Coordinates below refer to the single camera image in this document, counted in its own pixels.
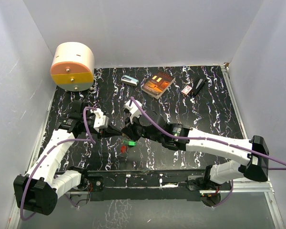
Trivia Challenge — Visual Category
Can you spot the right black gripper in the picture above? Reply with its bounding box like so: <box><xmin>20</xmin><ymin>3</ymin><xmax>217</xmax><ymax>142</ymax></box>
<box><xmin>122</xmin><ymin>111</ymin><xmax>163</xmax><ymax>143</ymax></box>

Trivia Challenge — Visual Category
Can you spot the green tagged key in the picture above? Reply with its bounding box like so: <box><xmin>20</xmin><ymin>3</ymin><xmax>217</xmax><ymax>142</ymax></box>
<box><xmin>123</xmin><ymin>141</ymin><xmax>136</xmax><ymax>147</ymax></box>

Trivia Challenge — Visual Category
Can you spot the red keyring opener tool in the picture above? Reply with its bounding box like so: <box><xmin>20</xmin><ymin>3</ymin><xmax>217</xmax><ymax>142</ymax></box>
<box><xmin>121</xmin><ymin>146</ymin><xmax>127</xmax><ymax>154</ymax></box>

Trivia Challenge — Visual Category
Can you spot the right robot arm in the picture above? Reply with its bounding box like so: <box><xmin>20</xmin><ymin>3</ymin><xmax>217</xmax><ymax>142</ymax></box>
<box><xmin>122</xmin><ymin>112</ymin><xmax>269</xmax><ymax>189</ymax></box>

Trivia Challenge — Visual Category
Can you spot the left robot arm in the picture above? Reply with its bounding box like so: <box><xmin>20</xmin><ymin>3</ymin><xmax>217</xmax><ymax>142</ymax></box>
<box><xmin>13</xmin><ymin>101</ymin><xmax>122</xmax><ymax>220</ymax></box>

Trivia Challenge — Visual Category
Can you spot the teal and white stapler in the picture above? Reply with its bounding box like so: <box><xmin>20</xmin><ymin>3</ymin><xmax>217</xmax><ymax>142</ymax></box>
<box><xmin>121</xmin><ymin>75</ymin><xmax>139</xmax><ymax>87</ymax></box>

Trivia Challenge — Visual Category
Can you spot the orange paperback book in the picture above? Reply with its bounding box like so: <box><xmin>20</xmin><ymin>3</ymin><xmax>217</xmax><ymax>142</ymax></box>
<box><xmin>141</xmin><ymin>72</ymin><xmax>175</xmax><ymax>99</ymax></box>

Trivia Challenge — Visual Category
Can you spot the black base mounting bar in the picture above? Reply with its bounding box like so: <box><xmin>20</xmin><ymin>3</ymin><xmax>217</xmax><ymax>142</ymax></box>
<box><xmin>58</xmin><ymin>168</ymin><xmax>232</xmax><ymax>203</ymax></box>

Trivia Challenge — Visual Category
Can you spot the small red white card box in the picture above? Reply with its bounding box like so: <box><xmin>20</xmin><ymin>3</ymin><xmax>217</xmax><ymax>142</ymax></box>
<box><xmin>181</xmin><ymin>85</ymin><xmax>192</xmax><ymax>96</ymax></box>

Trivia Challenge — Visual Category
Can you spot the round pastel drawer cabinet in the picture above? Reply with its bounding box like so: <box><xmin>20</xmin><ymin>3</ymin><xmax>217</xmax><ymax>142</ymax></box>
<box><xmin>50</xmin><ymin>42</ymin><xmax>95</xmax><ymax>92</ymax></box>

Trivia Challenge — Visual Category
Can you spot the black rectangular case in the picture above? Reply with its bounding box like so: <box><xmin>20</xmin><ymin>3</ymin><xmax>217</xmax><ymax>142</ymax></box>
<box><xmin>191</xmin><ymin>78</ymin><xmax>206</xmax><ymax>97</ymax></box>

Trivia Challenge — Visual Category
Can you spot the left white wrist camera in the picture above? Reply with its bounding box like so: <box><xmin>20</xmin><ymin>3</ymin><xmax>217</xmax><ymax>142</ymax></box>
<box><xmin>93</xmin><ymin>108</ymin><xmax>109</xmax><ymax>133</ymax></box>

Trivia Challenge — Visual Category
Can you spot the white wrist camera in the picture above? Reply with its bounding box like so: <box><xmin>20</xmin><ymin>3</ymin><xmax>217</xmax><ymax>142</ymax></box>
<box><xmin>124</xmin><ymin>100</ymin><xmax>142</xmax><ymax>124</ymax></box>
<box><xmin>93</xmin><ymin>108</ymin><xmax>109</xmax><ymax>133</ymax></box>

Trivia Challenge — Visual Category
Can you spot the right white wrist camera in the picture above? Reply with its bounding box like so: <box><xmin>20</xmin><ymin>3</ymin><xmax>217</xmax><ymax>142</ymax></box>
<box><xmin>124</xmin><ymin>100</ymin><xmax>142</xmax><ymax>124</ymax></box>

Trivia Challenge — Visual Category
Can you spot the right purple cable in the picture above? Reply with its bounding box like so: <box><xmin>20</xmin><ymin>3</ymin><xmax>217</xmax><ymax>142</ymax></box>
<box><xmin>130</xmin><ymin>96</ymin><xmax>286</xmax><ymax>208</ymax></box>

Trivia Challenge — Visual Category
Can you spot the aluminium frame rail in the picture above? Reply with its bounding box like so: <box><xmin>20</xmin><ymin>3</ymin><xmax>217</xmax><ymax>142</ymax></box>
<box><xmin>9</xmin><ymin>170</ymin><xmax>285</xmax><ymax>229</ymax></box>

